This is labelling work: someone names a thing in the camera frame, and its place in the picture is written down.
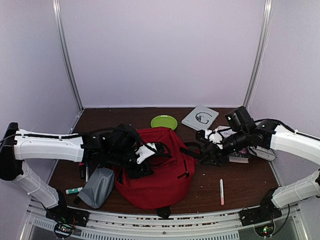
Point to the green plate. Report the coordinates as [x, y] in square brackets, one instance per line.
[166, 121]

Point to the grey striped book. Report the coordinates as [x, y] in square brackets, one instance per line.
[266, 154]

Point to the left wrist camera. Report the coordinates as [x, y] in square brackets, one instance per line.
[122, 138]

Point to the rose cover book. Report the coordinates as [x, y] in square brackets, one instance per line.
[241, 156]

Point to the red backpack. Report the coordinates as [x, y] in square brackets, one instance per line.
[171, 179]

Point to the grey pencil pouch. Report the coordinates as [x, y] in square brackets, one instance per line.
[97, 189]

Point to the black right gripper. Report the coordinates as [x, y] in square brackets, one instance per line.
[215, 156]

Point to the pink black highlighter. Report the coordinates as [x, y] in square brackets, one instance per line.
[82, 170]

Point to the aluminium front rail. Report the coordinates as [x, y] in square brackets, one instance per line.
[219, 225]

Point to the pink white pen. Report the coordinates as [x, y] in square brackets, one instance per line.
[221, 190]

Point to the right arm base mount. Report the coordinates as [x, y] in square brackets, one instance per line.
[261, 218]

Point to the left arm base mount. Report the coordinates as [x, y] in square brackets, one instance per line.
[70, 224]

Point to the aluminium frame post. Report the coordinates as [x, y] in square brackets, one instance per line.
[65, 53]
[260, 51]

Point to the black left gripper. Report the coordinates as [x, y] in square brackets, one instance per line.
[140, 171]

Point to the left aluminium frame post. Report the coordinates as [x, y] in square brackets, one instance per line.
[65, 53]

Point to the right aluminium frame post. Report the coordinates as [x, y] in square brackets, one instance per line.
[260, 51]

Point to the blue white pen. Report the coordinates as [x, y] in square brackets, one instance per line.
[87, 172]

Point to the green white glue stick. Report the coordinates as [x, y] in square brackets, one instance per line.
[73, 190]

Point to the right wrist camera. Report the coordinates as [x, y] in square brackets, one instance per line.
[240, 119]

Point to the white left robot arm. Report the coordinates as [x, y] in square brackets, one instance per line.
[19, 145]

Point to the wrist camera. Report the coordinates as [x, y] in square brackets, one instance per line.
[122, 138]
[240, 119]

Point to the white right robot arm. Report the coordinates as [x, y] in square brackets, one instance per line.
[272, 134]

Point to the grey book with G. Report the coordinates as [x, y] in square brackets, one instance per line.
[200, 118]

